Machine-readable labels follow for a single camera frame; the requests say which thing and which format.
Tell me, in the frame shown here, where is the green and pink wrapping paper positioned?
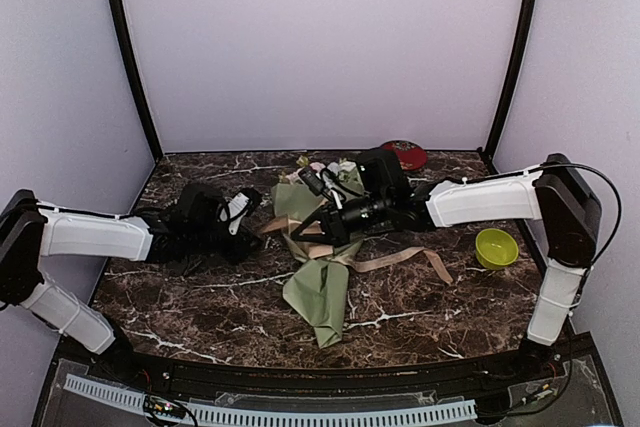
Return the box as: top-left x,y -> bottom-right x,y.
261,171 -> 363,348

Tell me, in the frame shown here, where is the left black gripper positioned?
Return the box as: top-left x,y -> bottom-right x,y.
188,221 -> 264,266

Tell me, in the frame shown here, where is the left black frame post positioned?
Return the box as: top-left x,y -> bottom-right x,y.
108,0 -> 164,162

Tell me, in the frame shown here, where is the lime green plastic bowl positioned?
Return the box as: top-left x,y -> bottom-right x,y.
475,228 -> 519,270

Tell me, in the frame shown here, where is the white slotted cable duct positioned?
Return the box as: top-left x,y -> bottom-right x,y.
63,374 -> 477,426

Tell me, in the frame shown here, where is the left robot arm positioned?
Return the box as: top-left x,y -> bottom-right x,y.
1,183 -> 262,383

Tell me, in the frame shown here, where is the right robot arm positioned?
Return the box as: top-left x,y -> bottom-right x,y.
291,148 -> 621,381

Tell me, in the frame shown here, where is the red floral plate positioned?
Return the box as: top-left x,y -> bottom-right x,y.
381,140 -> 428,171

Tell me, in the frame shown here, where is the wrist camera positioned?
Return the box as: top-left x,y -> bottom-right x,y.
218,188 -> 262,236
300,167 -> 347,210

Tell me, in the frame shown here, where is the black front table rail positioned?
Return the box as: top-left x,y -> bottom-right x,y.
133,352 -> 525,397

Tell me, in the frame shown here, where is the white fake flower stem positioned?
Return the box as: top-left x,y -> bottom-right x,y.
328,159 -> 360,184

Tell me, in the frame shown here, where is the black frame post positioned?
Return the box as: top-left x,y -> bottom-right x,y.
108,0 -> 164,162
481,0 -> 536,164

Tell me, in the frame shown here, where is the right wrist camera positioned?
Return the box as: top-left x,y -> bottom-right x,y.
300,167 -> 347,210

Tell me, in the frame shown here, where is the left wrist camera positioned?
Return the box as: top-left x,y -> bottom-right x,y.
218,188 -> 262,236

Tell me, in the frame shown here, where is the right black frame post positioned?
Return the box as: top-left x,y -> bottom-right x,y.
481,0 -> 536,164

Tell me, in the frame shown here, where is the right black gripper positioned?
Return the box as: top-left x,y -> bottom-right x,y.
291,190 -> 391,248

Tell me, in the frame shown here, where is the pink rose fake flower stem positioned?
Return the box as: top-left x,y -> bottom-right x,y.
279,155 -> 326,184

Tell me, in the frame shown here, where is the tan ribbon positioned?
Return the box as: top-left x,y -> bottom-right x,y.
259,216 -> 454,285

